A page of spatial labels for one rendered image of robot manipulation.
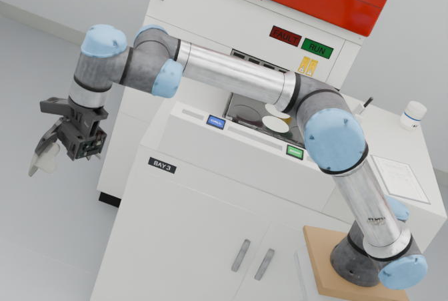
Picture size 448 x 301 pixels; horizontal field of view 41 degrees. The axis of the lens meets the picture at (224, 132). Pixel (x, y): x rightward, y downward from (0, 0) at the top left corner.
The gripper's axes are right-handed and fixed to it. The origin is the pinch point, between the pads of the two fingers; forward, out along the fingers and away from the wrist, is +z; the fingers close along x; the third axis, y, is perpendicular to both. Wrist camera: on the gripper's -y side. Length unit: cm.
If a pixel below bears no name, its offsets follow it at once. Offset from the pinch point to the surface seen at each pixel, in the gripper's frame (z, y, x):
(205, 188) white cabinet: 28, 2, 62
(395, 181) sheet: 3, 41, 100
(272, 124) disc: 13, -3, 94
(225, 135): 7, 0, 61
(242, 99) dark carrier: 15, -20, 95
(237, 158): 13, 5, 65
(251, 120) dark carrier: 14, -8, 88
